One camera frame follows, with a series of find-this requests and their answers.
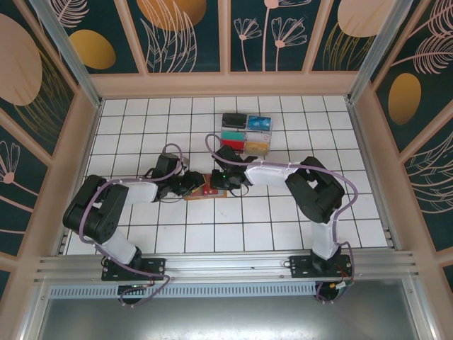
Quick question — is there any red card with print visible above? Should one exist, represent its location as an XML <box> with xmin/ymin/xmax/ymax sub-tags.
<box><xmin>200</xmin><ymin>173</ymin><xmax>219</xmax><ymax>196</ymax></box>

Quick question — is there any tan leather card holder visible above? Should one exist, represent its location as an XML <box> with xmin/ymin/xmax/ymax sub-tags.
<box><xmin>183</xmin><ymin>173</ymin><xmax>227</xmax><ymax>201</ymax></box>

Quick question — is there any orange card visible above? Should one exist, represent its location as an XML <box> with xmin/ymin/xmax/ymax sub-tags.
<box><xmin>245</xmin><ymin>141</ymin><xmax>269</xmax><ymax>156</ymax></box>

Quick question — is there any clear acrylic card organizer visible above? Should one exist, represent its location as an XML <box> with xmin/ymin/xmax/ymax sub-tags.
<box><xmin>218</xmin><ymin>112</ymin><xmax>274</xmax><ymax>159</ymax></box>

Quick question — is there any black card stack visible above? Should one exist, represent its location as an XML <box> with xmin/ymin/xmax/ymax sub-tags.
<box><xmin>222</xmin><ymin>113</ymin><xmax>247</xmax><ymax>129</ymax></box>

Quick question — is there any blue card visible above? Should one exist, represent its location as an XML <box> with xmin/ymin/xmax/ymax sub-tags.
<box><xmin>247</xmin><ymin>115</ymin><xmax>273</xmax><ymax>132</ymax></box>

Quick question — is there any black controller module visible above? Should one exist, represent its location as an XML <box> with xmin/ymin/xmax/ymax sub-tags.
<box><xmin>316</xmin><ymin>279</ymin><xmax>355</xmax><ymax>305</ymax></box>
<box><xmin>117</xmin><ymin>283</ymin><xmax>151</xmax><ymax>307</ymax></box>

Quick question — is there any grey metal sheet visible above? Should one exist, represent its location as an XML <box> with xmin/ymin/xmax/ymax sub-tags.
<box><xmin>19</xmin><ymin>283</ymin><xmax>438</xmax><ymax>340</ymax></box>

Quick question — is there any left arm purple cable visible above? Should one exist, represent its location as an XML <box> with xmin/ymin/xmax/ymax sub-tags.
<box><xmin>79</xmin><ymin>143</ymin><xmax>183</xmax><ymax>309</ymax></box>

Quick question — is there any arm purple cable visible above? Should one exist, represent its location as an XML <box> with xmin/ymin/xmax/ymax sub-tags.
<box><xmin>206</xmin><ymin>133</ymin><xmax>359</xmax><ymax>305</ymax></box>
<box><xmin>79</xmin><ymin>143</ymin><xmax>183</xmax><ymax>309</ymax></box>

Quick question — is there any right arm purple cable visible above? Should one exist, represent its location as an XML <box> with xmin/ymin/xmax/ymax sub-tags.
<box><xmin>206</xmin><ymin>133</ymin><xmax>359</xmax><ymax>305</ymax></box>

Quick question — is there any aluminium mounting rail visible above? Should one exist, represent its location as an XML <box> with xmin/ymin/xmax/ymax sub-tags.
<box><xmin>33</xmin><ymin>249</ymin><xmax>422</xmax><ymax>284</ymax></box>

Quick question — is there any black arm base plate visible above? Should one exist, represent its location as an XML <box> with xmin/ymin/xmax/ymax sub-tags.
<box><xmin>101</xmin><ymin>257</ymin><xmax>167</xmax><ymax>283</ymax></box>
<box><xmin>289</xmin><ymin>254</ymin><xmax>355</xmax><ymax>279</ymax></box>

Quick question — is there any slotted grey cable duct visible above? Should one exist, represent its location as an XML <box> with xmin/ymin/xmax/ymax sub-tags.
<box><xmin>49</xmin><ymin>283</ymin><xmax>318</xmax><ymax>298</ymax></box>

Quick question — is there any aluminium frame post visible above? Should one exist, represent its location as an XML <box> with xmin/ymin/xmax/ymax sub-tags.
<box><xmin>345</xmin><ymin>0</ymin><xmax>415</xmax><ymax>104</ymax></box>
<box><xmin>28</xmin><ymin>0</ymin><xmax>103</xmax><ymax>109</ymax></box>

